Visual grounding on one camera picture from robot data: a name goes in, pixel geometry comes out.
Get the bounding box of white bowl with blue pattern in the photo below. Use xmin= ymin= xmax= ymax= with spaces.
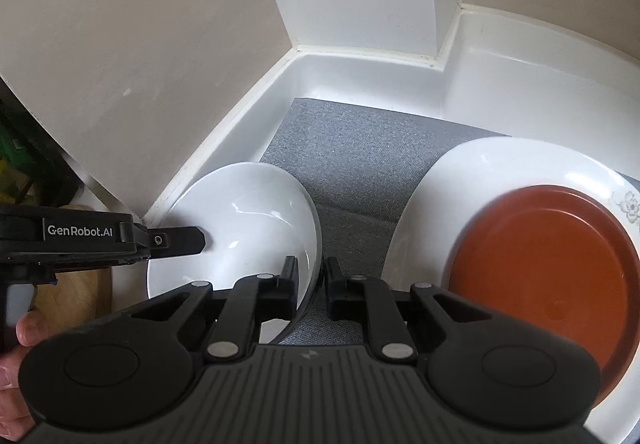
xmin=146 ymin=163 xmax=322 ymax=321

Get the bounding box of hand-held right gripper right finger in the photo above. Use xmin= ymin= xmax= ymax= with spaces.
xmin=322 ymin=257 xmax=506 ymax=362

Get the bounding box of round wooden cutting board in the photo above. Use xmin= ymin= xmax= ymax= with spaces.
xmin=30 ymin=268 xmax=114 ymax=326

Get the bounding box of brown round plate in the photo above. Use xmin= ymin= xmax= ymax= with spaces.
xmin=446 ymin=184 xmax=640 ymax=397

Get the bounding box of square white floral plate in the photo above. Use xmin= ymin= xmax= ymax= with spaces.
xmin=382 ymin=137 xmax=640 ymax=444

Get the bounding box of person's left hand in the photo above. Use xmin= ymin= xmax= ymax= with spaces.
xmin=0 ymin=311 xmax=52 ymax=432

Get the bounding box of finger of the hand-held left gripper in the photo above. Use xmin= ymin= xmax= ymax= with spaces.
xmin=132 ymin=225 xmax=208 ymax=259

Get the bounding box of grey fabric mat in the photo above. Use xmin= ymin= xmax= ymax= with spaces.
xmin=260 ymin=98 xmax=640 ymax=350

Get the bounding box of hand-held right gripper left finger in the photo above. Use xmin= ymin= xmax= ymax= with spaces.
xmin=107 ymin=255 xmax=301 ymax=365

